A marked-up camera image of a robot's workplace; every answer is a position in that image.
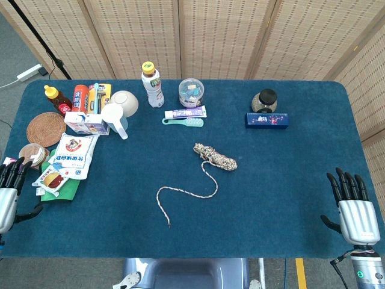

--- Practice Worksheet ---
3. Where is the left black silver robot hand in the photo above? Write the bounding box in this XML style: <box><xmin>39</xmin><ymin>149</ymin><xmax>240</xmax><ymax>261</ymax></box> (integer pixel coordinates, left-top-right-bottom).
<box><xmin>0</xmin><ymin>157</ymin><xmax>44</xmax><ymax>235</ymax></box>

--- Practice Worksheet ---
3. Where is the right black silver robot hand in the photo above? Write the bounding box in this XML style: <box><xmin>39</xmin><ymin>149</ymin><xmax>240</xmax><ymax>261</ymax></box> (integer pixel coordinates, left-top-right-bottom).
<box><xmin>320</xmin><ymin>167</ymin><xmax>381</xmax><ymax>246</ymax></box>

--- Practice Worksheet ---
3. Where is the braided white brown rope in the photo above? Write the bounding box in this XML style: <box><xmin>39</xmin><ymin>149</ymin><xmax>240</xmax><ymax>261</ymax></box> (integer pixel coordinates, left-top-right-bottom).
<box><xmin>156</xmin><ymin>142</ymin><xmax>238</xmax><ymax>229</ymax></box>

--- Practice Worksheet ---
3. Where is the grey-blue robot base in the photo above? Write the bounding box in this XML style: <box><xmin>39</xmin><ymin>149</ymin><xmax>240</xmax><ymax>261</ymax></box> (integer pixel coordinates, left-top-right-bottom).
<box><xmin>112</xmin><ymin>258</ymin><xmax>262</xmax><ymax>289</ymax></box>

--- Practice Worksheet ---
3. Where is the blue rectangular box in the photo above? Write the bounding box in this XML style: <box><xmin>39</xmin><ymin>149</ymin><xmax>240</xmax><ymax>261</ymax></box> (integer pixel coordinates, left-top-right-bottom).
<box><xmin>245</xmin><ymin>112</ymin><xmax>290</xmax><ymax>130</ymax></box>

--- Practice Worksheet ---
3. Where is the red yellow snack packet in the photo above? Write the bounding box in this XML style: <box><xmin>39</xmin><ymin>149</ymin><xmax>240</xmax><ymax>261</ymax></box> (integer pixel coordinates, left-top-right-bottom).
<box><xmin>31</xmin><ymin>165</ymin><xmax>72</xmax><ymax>198</ymax></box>

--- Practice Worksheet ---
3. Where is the round brown-lidded food cup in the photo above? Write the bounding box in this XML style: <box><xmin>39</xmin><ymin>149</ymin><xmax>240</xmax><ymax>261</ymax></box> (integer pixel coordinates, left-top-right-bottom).
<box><xmin>18</xmin><ymin>143</ymin><xmax>50</xmax><ymax>171</ymax></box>

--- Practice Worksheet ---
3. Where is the green cloth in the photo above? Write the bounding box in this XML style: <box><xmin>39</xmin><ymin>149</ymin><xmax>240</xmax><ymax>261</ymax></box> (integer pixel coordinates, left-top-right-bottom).
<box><xmin>40</xmin><ymin>149</ymin><xmax>81</xmax><ymax>202</ymax></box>

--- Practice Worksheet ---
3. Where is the white sugar bag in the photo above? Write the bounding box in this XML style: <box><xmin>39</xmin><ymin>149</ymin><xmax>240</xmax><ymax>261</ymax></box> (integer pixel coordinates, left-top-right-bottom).
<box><xmin>48</xmin><ymin>132</ymin><xmax>100</xmax><ymax>181</ymax></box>

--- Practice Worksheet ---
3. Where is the round woven rattan coaster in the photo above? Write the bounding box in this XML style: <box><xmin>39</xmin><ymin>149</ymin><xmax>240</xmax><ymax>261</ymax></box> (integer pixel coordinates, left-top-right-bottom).
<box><xmin>26</xmin><ymin>111</ymin><xmax>67</xmax><ymax>148</ymax></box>

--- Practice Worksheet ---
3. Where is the blue table cloth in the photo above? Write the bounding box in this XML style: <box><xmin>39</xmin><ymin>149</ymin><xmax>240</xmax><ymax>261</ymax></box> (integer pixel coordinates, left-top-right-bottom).
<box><xmin>0</xmin><ymin>79</ymin><xmax>367</xmax><ymax>259</ymax></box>

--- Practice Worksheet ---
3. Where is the white red milk carton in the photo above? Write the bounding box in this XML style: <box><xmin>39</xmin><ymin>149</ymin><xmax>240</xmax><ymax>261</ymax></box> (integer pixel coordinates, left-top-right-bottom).
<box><xmin>64</xmin><ymin>111</ymin><xmax>91</xmax><ymax>135</ymax></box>

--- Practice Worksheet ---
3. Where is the brown sauce bottle yellow cap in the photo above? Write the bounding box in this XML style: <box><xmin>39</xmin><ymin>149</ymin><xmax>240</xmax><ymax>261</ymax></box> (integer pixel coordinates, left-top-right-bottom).
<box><xmin>43</xmin><ymin>84</ymin><xmax>73</xmax><ymax>117</ymax></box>

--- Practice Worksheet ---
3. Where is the purple juice carton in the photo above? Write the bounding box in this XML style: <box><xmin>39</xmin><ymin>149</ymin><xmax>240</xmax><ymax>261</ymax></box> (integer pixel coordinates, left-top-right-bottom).
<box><xmin>84</xmin><ymin>113</ymin><xmax>111</xmax><ymax>135</ymax></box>

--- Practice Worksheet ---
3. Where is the orange soda can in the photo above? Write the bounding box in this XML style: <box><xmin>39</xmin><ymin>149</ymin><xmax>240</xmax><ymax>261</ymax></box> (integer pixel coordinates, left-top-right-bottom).
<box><xmin>71</xmin><ymin>84</ymin><xmax>90</xmax><ymax>114</ymax></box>

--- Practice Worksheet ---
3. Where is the white power strip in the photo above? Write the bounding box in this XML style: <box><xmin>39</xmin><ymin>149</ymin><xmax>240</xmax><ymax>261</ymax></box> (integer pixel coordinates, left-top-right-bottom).
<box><xmin>16</xmin><ymin>63</ymin><xmax>43</xmax><ymax>82</ymax></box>

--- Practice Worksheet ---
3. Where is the white light-blue plastic cup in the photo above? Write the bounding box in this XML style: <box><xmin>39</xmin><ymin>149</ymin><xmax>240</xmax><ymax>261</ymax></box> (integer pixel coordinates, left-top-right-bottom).
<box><xmin>100</xmin><ymin>103</ymin><xmax>129</xmax><ymax>140</ymax></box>

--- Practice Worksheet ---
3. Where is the yellow razor blister pack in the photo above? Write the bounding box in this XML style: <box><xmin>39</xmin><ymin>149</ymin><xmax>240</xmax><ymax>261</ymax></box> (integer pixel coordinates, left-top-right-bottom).
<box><xmin>87</xmin><ymin>82</ymin><xmax>112</xmax><ymax>115</ymax></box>

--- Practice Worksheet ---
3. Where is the glass jar with black lid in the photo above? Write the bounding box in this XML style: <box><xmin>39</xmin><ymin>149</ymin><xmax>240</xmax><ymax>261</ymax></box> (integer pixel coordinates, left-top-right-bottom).
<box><xmin>251</xmin><ymin>88</ymin><xmax>278</xmax><ymax>114</ymax></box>

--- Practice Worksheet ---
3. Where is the beige ceramic bowl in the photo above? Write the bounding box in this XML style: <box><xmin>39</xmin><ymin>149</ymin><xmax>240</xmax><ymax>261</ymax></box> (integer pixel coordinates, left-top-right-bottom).
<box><xmin>109</xmin><ymin>90</ymin><xmax>140</xmax><ymax>119</ymax></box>

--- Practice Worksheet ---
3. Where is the black tripod stand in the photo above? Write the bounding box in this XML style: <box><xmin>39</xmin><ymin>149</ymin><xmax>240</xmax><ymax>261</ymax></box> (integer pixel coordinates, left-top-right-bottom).
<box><xmin>7</xmin><ymin>0</ymin><xmax>73</xmax><ymax>80</ymax></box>

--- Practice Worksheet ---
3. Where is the yellow-capped white drink bottle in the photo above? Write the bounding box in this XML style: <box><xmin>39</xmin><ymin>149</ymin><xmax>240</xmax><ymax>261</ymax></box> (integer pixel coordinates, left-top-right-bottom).
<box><xmin>141</xmin><ymin>61</ymin><xmax>165</xmax><ymax>108</ymax></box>

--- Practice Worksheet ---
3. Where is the mint green hairbrush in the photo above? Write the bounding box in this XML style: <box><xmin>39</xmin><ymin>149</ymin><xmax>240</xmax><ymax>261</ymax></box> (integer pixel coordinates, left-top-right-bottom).
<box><xmin>161</xmin><ymin>117</ymin><xmax>205</xmax><ymax>128</ymax></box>

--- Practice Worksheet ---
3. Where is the white purple toothpaste tube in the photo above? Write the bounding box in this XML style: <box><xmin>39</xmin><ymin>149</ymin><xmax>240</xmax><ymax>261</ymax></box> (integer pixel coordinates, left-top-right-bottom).
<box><xmin>164</xmin><ymin>105</ymin><xmax>208</xmax><ymax>120</ymax></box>

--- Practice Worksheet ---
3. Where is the clear plastic jar of clips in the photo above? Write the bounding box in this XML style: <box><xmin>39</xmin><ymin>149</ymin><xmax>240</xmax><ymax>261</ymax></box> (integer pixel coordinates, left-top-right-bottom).
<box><xmin>178</xmin><ymin>78</ymin><xmax>205</xmax><ymax>108</ymax></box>

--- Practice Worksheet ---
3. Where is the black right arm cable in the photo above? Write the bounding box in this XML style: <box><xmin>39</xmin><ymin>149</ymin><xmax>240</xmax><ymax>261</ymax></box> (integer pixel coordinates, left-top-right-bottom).
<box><xmin>330</xmin><ymin>255</ymin><xmax>356</xmax><ymax>289</ymax></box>

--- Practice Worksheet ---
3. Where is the white power cord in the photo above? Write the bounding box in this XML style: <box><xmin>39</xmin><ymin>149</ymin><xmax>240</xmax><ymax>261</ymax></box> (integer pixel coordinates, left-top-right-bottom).
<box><xmin>0</xmin><ymin>78</ymin><xmax>19</xmax><ymax>90</ymax></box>

